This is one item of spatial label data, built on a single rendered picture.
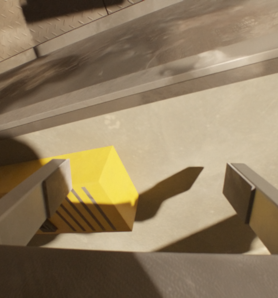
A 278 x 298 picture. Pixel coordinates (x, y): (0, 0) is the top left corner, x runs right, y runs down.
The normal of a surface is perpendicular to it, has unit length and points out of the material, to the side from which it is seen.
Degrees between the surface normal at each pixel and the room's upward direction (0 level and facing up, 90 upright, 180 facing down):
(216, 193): 0
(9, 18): 0
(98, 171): 90
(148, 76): 90
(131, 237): 0
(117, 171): 90
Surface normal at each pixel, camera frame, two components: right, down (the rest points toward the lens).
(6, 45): -0.15, 0.64
